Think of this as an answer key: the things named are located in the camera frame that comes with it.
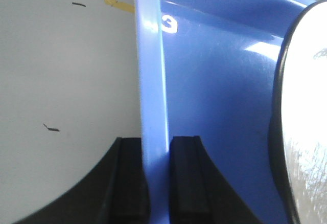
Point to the blue plastic tray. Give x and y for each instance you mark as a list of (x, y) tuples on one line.
[(206, 69)]

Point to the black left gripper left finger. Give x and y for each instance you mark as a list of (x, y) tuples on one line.
[(114, 191)]

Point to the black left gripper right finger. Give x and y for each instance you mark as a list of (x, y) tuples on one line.
[(199, 193)]

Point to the yellow tape strip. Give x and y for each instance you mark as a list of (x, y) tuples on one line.
[(120, 5)]

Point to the beige plate with black rim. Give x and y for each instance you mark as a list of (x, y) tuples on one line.
[(297, 132)]

